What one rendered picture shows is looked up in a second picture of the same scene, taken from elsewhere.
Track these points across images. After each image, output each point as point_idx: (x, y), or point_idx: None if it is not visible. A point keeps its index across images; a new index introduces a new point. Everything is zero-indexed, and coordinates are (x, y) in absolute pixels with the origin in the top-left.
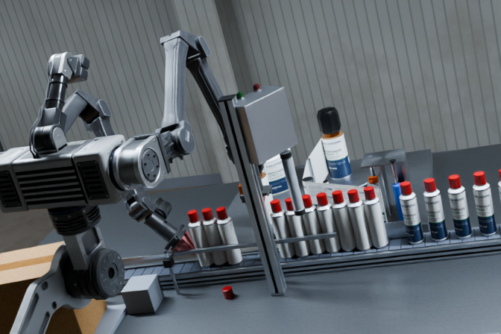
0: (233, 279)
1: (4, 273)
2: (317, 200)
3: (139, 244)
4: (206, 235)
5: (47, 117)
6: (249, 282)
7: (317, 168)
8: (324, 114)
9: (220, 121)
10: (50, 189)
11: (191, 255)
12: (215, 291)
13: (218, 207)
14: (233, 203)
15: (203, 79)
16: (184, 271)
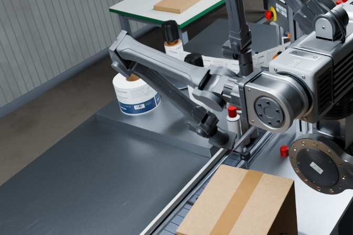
0: (263, 146)
1: (245, 224)
2: None
3: (114, 197)
4: (241, 122)
5: (325, 1)
6: (273, 141)
7: None
8: (174, 24)
9: (241, 16)
10: (350, 71)
11: (222, 151)
12: (268, 160)
13: (112, 142)
14: (139, 125)
15: None
16: (235, 163)
